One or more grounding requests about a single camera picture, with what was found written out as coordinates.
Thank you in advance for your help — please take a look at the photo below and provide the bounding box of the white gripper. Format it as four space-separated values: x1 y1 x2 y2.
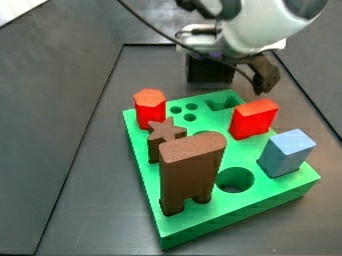
176 23 286 59

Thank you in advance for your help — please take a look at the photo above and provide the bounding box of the purple cylinder block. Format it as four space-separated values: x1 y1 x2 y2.
193 52 222 60

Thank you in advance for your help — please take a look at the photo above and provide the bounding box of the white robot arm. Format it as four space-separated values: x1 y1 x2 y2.
176 0 329 59

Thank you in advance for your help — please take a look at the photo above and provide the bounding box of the black curved cradle stand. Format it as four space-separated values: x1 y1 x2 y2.
186 54 236 83

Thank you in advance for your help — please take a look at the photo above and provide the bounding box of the red hexagonal block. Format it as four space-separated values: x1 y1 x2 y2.
134 88 166 130

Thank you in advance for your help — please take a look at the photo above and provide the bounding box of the red rectangular block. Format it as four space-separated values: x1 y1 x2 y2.
229 99 280 140

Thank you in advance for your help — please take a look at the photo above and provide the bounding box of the brown star block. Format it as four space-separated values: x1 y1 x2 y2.
147 117 188 164

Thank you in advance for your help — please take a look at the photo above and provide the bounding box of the brown arch block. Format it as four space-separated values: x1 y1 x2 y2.
160 131 228 216

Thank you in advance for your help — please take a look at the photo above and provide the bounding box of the light blue rectangular block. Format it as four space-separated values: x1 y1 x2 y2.
257 129 317 178

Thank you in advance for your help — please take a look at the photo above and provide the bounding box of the green foam shape-sorter base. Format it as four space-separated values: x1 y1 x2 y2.
123 90 321 250

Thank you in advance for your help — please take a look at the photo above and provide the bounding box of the black cable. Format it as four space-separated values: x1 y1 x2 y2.
117 0 265 96

